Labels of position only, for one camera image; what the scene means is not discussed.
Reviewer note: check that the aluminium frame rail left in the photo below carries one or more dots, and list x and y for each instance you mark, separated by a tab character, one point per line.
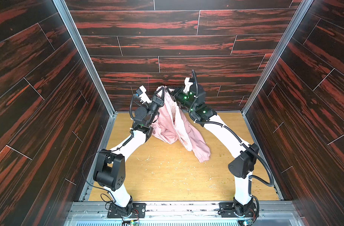
104	131

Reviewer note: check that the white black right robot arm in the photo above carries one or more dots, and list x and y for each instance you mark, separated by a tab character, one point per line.
245	155

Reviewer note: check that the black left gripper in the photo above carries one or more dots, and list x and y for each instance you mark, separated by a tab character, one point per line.
159	95

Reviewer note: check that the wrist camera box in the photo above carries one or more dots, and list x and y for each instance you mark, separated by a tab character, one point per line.
188	83
142	95

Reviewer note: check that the pink zip-up jacket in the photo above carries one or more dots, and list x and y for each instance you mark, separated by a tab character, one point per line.
172	125

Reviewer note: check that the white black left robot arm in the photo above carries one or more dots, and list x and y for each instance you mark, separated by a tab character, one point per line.
110	170

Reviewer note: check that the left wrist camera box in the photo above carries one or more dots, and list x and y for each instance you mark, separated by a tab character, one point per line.
142	95

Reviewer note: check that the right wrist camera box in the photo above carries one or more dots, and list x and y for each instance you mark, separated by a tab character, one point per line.
188	83

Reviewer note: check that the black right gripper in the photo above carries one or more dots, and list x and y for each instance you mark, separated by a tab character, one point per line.
175	94

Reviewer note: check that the aluminium frame rail right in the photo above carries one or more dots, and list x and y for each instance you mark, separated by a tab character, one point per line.
290	30

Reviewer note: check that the aluminium frame rail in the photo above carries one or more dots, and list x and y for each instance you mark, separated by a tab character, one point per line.
290	30
104	131

